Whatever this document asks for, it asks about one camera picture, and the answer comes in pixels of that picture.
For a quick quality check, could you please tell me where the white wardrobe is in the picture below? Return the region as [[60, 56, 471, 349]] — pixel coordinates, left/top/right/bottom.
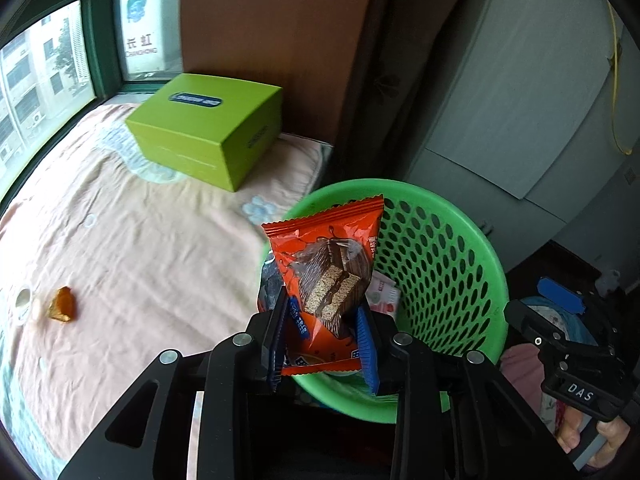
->
[[400, 0, 640, 271]]

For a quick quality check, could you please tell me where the green window frame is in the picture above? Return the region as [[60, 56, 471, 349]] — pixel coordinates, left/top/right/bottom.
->
[[0, 0, 186, 201]]

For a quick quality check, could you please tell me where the pink packet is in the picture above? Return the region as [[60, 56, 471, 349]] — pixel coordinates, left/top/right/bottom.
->
[[364, 272, 401, 318]]

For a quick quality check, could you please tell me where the green perforated plastic basket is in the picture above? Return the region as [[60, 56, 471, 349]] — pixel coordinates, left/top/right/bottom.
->
[[262, 177, 508, 425]]

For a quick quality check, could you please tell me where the yellow cable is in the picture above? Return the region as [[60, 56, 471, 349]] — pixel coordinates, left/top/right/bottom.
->
[[606, 0, 636, 156]]

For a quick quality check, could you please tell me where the small clear round cap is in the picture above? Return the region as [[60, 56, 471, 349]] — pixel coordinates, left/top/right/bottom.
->
[[14, 285, 33, 323]]

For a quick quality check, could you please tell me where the orange peel piece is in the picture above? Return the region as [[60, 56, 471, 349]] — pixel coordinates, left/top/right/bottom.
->
[[46, 286, 76, 322]]

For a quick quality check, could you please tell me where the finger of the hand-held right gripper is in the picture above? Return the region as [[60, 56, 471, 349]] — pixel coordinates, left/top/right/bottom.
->
[[536, 277, 587, 315], [504, 299, 621, 361]]

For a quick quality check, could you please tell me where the white printed window sign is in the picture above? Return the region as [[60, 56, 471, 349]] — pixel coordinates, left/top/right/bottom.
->
[[120, 0, 167, 75]]

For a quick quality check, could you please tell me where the pink floral clothing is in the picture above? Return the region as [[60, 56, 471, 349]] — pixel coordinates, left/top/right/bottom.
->
[[500, 296, 581, 436]]

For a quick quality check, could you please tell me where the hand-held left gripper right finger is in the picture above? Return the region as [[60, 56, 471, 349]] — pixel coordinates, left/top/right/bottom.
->
[[355, 305, 583, 480]]

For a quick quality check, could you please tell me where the brown wooden board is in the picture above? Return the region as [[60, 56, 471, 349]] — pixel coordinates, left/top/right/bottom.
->
[[180, 0, 401, 146]]

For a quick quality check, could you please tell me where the person's right hand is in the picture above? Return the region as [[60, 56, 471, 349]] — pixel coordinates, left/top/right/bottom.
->
[[555, 410, 633, 471]]

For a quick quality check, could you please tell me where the green cardboard box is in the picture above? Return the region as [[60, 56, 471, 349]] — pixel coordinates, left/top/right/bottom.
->
[[125, 72, 285, 192]]

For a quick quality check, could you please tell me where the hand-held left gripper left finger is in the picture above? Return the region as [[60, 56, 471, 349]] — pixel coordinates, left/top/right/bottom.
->
[[57, 295, 293, 480]]

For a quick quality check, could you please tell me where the orange snack packet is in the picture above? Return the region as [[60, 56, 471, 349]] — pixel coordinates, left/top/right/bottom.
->
[[261, 194, 386, 378]]

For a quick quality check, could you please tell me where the pink floral blanket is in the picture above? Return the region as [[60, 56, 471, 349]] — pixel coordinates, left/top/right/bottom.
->
[[0, 102, 333, 461]]

